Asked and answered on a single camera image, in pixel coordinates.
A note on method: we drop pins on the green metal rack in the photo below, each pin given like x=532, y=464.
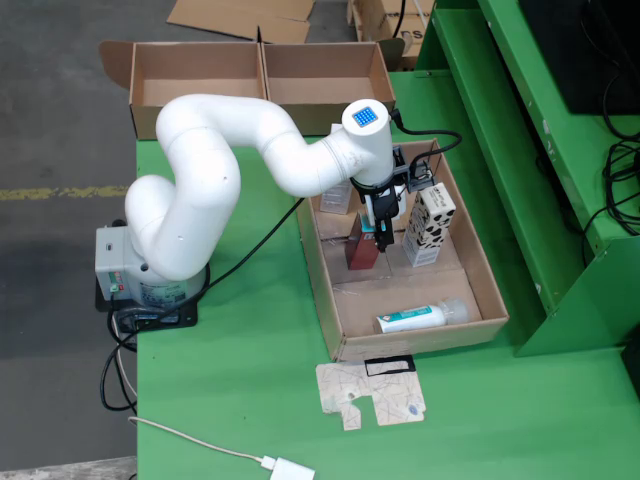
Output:
x=500, y=175

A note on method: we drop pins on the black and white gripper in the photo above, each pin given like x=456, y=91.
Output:
x=392, y=202

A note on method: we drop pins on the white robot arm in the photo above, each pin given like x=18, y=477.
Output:
x=200, y=200

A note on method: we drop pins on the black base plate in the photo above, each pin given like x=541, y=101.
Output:
x=185, y=317

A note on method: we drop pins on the cow print carton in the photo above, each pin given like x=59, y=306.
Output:
x=430, y=230

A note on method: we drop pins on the shallow cardboard tray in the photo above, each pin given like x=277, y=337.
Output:
x=400, y=295

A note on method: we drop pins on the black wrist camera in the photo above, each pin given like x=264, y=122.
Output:
x=420, y=176

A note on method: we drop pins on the grey robot base box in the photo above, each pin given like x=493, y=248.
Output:
x=107, y=260

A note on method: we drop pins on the brown cardboard box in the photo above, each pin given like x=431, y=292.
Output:
x=320, y=90
x=200, y=75

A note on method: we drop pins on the scribbled flat cardboard piece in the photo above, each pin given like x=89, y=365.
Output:
x=390, y=395

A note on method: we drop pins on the white tube teal label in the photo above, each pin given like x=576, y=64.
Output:
x=410, y=317

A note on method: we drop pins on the black monitor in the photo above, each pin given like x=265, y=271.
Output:
x=565, y=50

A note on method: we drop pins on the dark red tall carton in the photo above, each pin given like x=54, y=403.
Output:
x=361, y=255

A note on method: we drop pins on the white power adapter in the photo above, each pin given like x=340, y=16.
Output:
x=295, y=471

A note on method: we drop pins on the white tall carton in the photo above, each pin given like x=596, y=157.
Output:
x=334, y=202

